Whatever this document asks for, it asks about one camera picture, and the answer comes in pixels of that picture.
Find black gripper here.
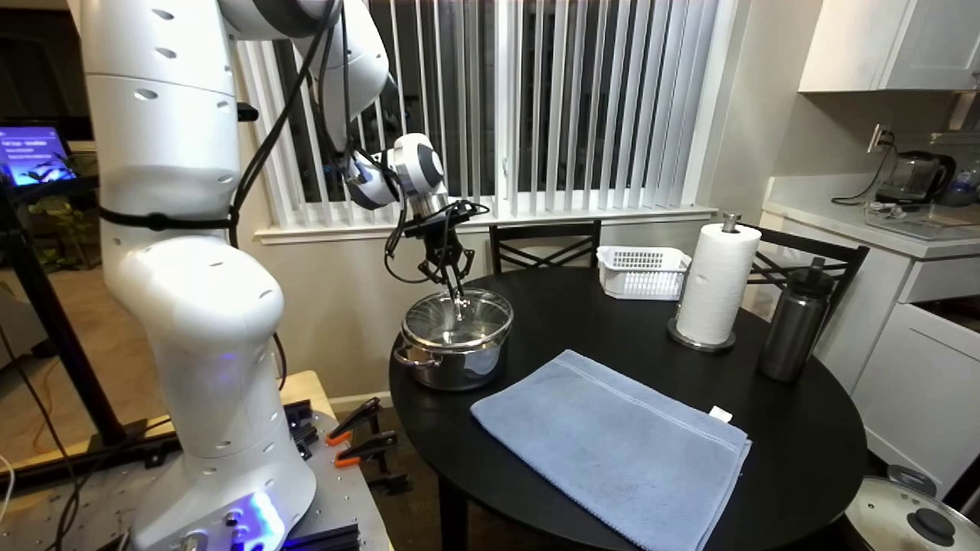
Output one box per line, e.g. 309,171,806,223
414,208,477,304

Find round glass pot lid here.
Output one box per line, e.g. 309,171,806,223
398,288,518,349

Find silver stainless steel pot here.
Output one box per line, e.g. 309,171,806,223
393,288,518,395

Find black wooden chair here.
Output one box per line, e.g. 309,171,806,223
487,217,602,274
746,223,872,321

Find white plastic basket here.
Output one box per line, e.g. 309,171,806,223
593,243,696,304

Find white vertical window blinds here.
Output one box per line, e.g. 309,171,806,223
239,0,742,232

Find blue folded towel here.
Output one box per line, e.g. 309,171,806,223
469,346,757,551

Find wooden robot mounting platform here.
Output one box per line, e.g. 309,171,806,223
0,370,398,551

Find white paper towel roll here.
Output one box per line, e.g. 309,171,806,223
668,212,766,354

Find steel water bottle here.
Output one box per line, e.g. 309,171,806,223
757,255,836,384

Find black monitor stand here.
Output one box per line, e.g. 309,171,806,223
0,184,182,474

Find computer monitor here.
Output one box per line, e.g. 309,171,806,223
0,121,83,194

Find black coffee maker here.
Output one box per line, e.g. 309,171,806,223
872,151,959,214

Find white kitchen counter cabinet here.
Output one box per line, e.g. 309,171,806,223
760,171,980,496

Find white upper kitchen cabinet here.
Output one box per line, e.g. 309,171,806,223
796,0,980,94

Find white appliance with black knob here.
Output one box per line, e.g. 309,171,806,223
841,466,980,551

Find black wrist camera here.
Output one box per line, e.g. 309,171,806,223
402,197,493,232

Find black clamp orange handle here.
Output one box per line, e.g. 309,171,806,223
333,427,402,474
326,397,386,445

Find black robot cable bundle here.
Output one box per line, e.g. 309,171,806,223
224,0,423,290

